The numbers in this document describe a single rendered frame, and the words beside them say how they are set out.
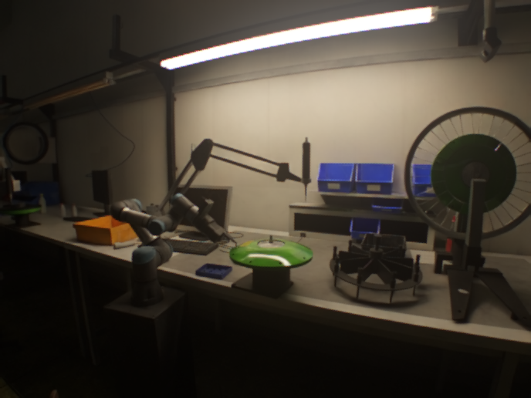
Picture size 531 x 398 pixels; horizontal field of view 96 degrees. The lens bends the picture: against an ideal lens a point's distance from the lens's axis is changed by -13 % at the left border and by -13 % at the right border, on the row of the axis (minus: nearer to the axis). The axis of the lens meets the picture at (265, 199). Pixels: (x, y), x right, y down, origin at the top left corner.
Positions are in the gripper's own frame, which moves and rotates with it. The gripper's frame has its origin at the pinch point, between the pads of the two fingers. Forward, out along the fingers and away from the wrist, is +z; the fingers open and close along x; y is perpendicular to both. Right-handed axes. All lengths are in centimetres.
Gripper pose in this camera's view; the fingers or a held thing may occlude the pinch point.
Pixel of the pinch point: (236, 243)
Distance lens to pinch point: 109.0
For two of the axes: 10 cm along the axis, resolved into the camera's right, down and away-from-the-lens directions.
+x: -3.2, 1.2, -9.4
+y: -5.4, 7.9, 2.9
